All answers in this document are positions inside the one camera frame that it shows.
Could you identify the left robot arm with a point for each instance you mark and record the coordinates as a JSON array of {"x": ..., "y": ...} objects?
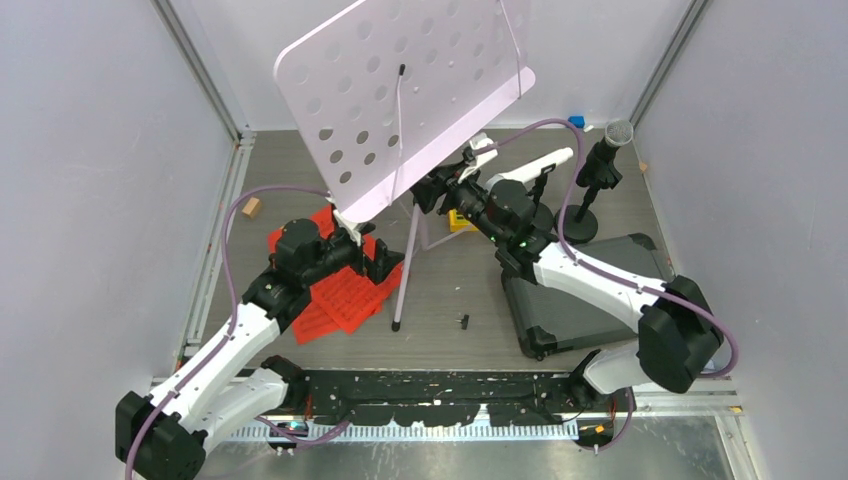
[{"x": 218, "y": 344}]

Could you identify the black silver microphone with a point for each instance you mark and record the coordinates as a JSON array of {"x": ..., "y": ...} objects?
[{"x": 599, "y": 170}]

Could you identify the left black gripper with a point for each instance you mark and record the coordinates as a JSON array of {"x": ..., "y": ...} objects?
[{"x": 376, "y": 269}]

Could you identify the tan wooden block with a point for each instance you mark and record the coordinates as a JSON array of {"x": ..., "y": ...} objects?
[{"x": 252, "y": 207}]

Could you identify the white toy microphone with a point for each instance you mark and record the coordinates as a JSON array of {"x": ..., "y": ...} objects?
[{"x": 532, "y": 170}]

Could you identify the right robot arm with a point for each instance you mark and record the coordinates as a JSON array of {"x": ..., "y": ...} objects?
[{"x": 677, "y": 335}]

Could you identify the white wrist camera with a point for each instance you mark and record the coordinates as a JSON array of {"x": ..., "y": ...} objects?
[
  {"x": 351, "y": 225},
  {"x": 480, "y": 150}
]

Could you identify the small blue block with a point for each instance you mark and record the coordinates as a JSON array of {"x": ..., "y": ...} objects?
[{"x": 578, "y": 121}]

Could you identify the black mic stand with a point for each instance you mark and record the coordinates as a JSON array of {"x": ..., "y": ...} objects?
[
  {"x": 543, "y": 205},
  {"x": 577, "y": 223}
]

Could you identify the white music stand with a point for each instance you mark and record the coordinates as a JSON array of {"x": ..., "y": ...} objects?
[{"x": 384, "y": 91}]

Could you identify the yellow red blue toy block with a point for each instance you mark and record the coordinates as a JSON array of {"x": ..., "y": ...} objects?
[{"x": 458, "y": 223}]

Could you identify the left black mic stand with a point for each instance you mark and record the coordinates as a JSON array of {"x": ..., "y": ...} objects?
[{"x": 543, "y": 205}]

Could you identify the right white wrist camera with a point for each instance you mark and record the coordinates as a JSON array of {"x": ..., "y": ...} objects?
[{"x": 480, "y": 150}]

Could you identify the red sheet music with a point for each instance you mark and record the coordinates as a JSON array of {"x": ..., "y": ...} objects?
[
  {"x": 312, "y": 324},
  {"x": 350, "y": 299}
]

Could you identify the black carrying case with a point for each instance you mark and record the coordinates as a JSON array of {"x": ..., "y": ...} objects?
[{"x": 549, "y": 322}]

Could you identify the small black knob screw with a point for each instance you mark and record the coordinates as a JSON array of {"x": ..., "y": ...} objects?
[{"x": 464, "y": 321}]

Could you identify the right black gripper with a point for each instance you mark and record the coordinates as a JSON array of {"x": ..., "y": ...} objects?
[{"x": 428, "y": 191}]

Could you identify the right black mic stand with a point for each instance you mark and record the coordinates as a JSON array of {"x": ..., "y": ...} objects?
[{"x": 577, "y": 223}]

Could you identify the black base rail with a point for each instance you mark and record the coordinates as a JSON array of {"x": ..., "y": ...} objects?
[{"x": 416, "y": 405}]

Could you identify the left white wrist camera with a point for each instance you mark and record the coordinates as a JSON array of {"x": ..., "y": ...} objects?
[{"x": 351, "y": 225}]

